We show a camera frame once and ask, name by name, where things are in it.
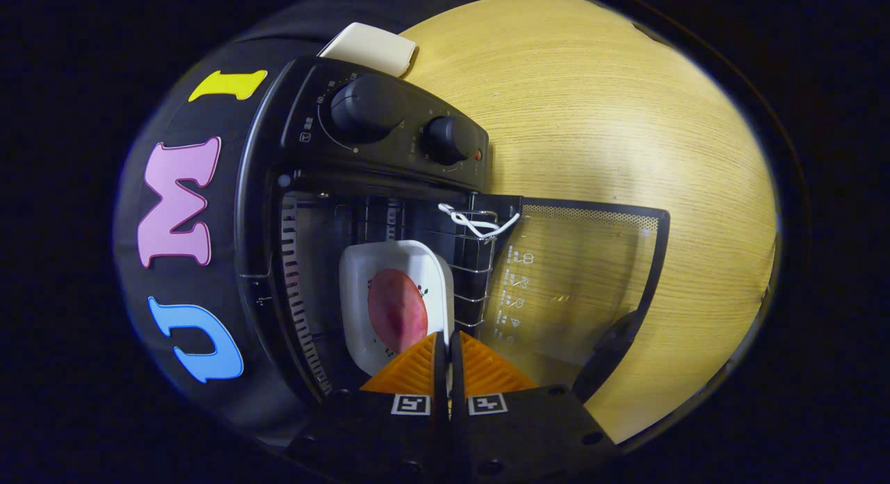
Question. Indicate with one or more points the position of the round red food slice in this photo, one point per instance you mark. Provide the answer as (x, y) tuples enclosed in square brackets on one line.
[(396, 310)]

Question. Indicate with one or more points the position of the white bread toaster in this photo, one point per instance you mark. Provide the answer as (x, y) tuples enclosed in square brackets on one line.
[(368, 47)]

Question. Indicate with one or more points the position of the black toaster oven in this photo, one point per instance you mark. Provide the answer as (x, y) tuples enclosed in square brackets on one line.
[(389, 133)]

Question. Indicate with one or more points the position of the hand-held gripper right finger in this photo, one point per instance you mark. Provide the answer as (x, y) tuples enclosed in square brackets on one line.
[(514, 442)]

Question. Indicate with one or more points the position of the white square plate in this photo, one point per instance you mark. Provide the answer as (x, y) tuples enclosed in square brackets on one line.
[(354, 296)]

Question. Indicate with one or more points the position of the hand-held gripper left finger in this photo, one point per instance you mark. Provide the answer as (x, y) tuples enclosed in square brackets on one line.
[(389, 442)]

